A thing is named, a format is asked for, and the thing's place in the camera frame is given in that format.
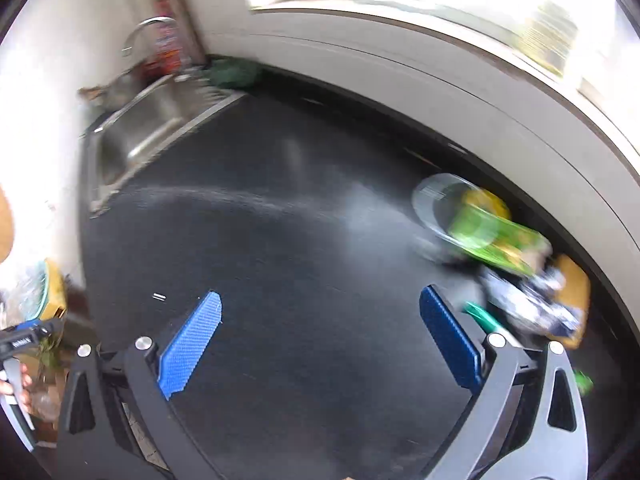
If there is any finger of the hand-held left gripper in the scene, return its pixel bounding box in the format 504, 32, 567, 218
0, 321, 67, 345

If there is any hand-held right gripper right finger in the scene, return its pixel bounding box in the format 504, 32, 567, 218
419, 284, 588, 480

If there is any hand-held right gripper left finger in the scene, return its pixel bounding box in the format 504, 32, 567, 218
56, 290, 223, 480

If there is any teal white handled tool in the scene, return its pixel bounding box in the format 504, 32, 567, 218
464, 301, 496, 333

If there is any blue white wrapper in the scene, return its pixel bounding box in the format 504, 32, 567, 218
480, 260, 583, 336

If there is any yellow sponge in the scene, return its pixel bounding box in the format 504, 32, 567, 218
550, 254, 592, 351

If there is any clear plastic cup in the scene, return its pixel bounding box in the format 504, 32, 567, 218
411, 172, 481, 261

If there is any yellow cardboard box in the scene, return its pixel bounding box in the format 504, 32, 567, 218
42, 257, 68, 318

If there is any green carton box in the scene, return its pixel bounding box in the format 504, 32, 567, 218
447, 187, 548, 273

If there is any steel sink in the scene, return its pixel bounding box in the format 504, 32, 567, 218
82, 72, 246, 216

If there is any green cloth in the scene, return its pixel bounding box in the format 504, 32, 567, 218
207, 57, 263, 88

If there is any red label bottle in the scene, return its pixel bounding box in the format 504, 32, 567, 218
145, 0, 183, 73

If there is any pale labelled bottle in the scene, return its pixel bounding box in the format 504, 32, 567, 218
515, 0, 586, 68

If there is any chrome faucet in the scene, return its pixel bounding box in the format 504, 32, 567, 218
121, 16, 178, 58

